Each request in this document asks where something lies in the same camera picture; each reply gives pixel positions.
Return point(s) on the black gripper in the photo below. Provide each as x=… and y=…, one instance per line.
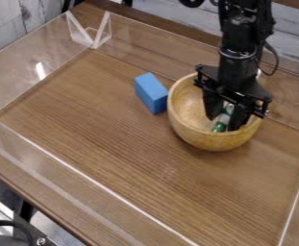
x=250, y=97

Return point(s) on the green and white marker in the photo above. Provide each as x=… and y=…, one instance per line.
x=223, y=119

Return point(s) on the brown wooden bowl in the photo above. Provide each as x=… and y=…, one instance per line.
x=191, y=124

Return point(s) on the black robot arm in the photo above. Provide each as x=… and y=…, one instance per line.
x=246, y=23

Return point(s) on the blue rectangular block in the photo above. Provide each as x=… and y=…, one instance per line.
x=152, y=93

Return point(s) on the clear acrylic corner bracket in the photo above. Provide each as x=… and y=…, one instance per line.
x=89, y=37

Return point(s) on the black metal frame piece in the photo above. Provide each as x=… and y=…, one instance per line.
x=40, y=238

